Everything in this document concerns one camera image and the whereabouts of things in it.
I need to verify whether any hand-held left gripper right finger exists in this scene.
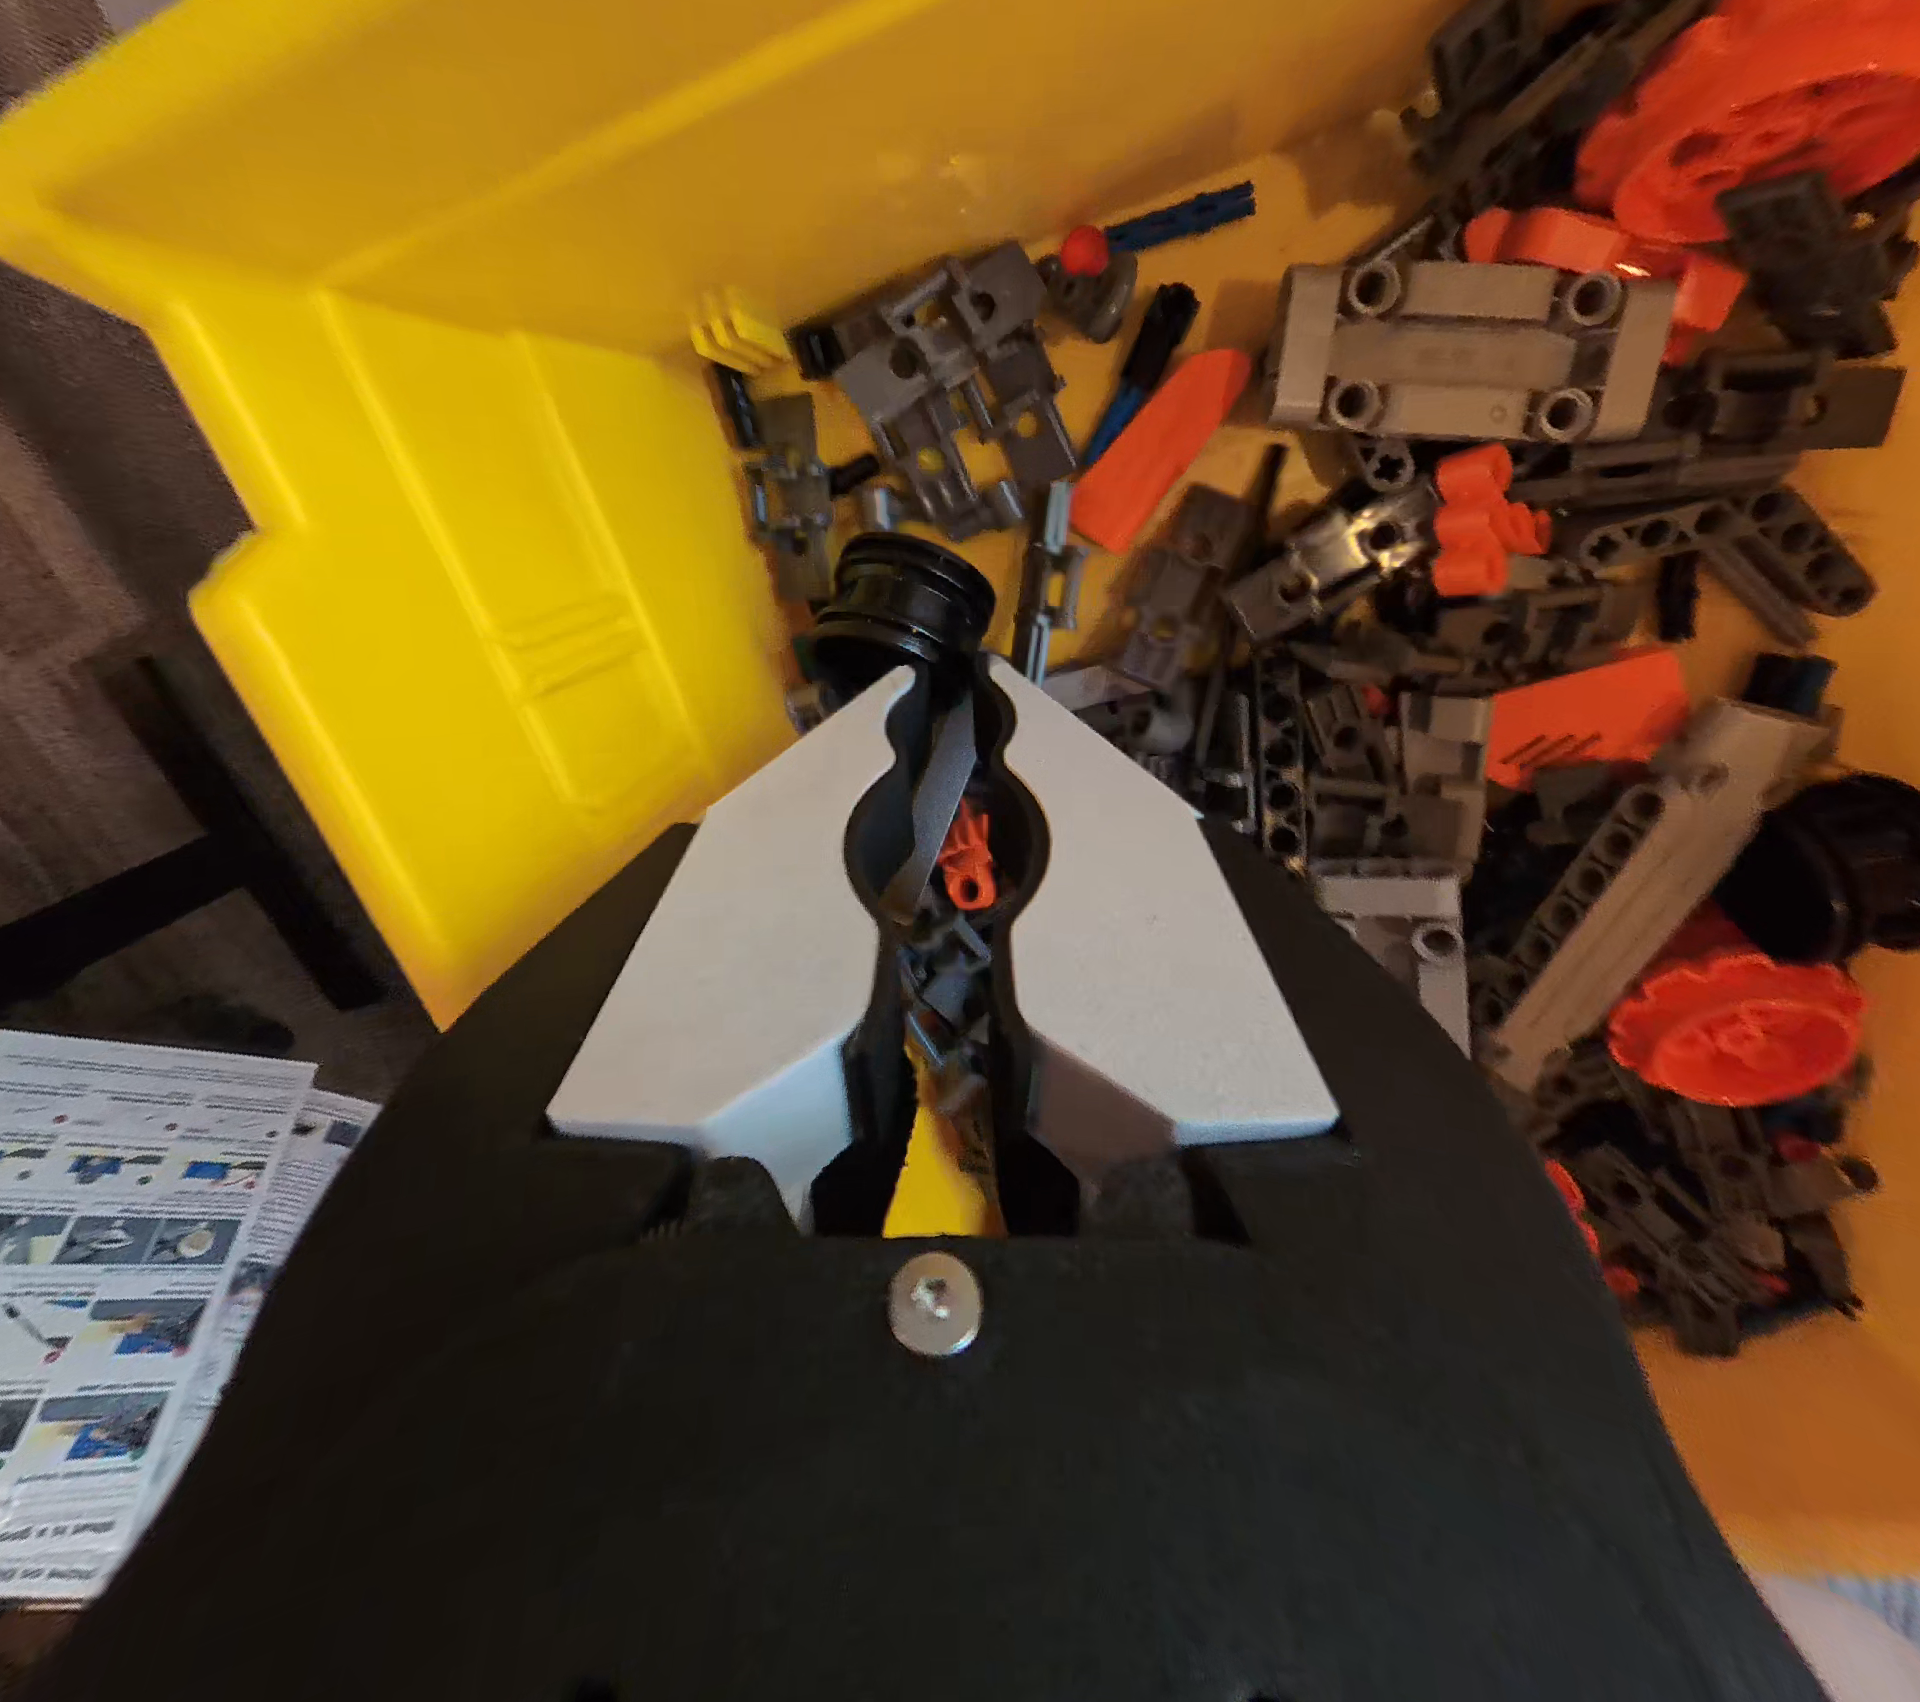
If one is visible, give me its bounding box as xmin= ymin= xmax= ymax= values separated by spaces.
xmin=972 ymin=657 xmax=1340 ymax=1232

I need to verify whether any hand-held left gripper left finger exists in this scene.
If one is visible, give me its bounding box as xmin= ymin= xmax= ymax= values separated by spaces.
xmin=547 ymin=665 xmax=933 ymax=1232

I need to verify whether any pile of brick parts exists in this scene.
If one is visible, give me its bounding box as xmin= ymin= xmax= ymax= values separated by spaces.
xmin=704 ymin=0 xmax=1920 ymax=1360

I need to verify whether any yellow plastic bin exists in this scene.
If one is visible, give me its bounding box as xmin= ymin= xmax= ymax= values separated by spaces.
xmin=0 ymin=0 xmax=1920 ymax=1585

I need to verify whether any illustrated paper sheet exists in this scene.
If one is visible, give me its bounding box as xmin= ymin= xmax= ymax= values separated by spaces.
xmin=0 ymin=1027 xmax=380 ymax=1606

